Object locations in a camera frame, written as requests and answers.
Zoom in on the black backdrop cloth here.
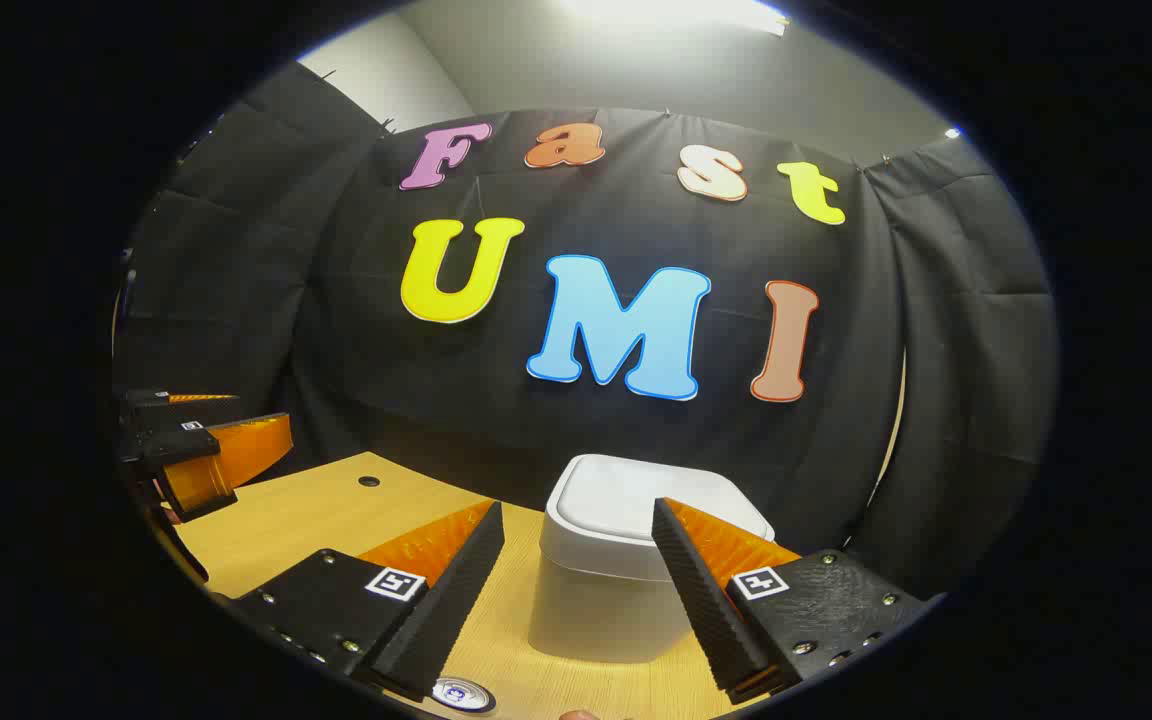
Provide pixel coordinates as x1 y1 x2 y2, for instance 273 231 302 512
111 60 1062 601

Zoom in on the white desktop garbage bin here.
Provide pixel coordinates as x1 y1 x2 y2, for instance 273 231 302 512
528 453 777 664

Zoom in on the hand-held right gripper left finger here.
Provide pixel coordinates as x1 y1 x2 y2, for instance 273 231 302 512
224 500 507 704

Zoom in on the blue pop can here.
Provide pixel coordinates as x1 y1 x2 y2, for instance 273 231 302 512
431 677 497 713

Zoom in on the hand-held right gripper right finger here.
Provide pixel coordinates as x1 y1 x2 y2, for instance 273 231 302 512
651 497 942 706

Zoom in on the wooden desktop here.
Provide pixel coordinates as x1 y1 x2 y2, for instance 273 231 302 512
151 450 807 720

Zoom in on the long ceiling light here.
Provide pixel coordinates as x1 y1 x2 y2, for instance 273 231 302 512
556 0 792 37

